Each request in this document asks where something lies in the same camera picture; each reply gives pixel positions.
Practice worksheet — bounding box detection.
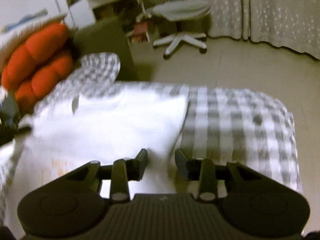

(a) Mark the white Pooh t-shirt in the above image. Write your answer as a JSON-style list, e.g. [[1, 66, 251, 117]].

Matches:
[[5, 89, 188, 237]]

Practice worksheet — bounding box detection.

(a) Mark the grey checkered bed quilt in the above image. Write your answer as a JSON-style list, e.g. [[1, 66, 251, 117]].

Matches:
[[1, 53, 302, 225]]

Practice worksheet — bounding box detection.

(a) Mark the white desk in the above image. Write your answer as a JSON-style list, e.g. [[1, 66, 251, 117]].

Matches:
[[68, 0, 142, 32]]

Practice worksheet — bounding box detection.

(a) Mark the red knitted cushion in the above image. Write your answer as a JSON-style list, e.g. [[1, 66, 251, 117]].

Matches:
[[1, 22, 73, 112]]

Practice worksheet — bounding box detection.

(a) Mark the grey office chair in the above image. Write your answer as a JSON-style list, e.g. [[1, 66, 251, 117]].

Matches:
[[137, 0, 211, 60]]

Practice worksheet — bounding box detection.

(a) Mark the grey garment on chair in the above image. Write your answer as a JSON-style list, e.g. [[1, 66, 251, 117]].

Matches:
[[151, 0, 211, 22]]

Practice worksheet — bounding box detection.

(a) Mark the beige pillow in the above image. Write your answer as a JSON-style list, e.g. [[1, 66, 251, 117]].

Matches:
[[1, 13, 67, 70]]

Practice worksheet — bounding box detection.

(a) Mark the grey star curtain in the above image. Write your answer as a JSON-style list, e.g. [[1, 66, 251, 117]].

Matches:
[[208, 0, 319, 59]]

